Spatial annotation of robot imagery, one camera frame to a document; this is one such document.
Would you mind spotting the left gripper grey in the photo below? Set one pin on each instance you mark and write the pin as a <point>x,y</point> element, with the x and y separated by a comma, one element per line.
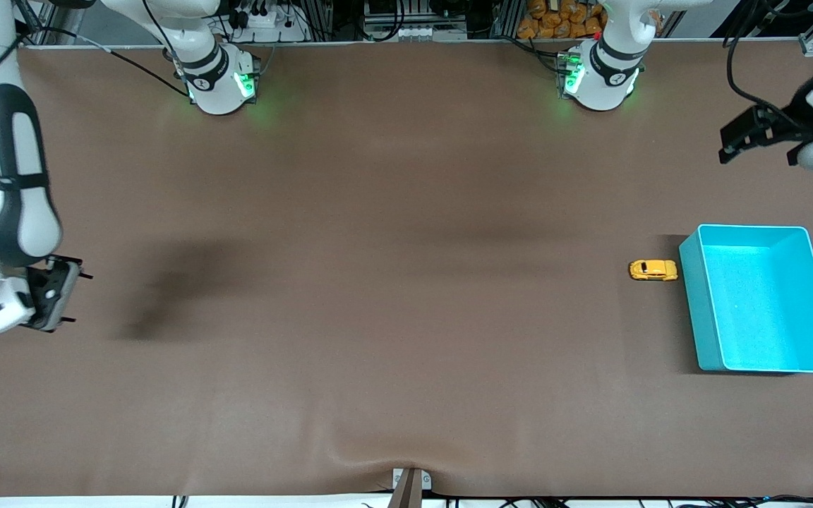
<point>792,121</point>

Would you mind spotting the metal table edge bracket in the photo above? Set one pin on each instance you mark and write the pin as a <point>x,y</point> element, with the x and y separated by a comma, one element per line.
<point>410,487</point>

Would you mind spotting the yellow beetle toy car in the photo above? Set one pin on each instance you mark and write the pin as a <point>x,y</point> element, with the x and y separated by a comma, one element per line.
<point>653,269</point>

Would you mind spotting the teal plastic bin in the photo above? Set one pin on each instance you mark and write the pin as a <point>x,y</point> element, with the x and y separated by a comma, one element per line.
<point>763,310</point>

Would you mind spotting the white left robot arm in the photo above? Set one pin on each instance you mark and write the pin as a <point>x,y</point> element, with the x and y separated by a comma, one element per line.
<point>611,77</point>

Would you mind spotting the white power strip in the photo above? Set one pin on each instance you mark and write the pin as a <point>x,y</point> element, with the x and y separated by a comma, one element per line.
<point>265,21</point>

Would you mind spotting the orange packaged items pile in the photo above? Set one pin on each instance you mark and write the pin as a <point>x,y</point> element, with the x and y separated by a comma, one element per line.
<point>555,21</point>

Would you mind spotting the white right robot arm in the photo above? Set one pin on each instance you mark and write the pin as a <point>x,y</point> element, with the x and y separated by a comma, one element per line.
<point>32,219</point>

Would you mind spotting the brown table mat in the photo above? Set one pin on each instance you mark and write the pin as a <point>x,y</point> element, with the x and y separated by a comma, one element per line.
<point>406,282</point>

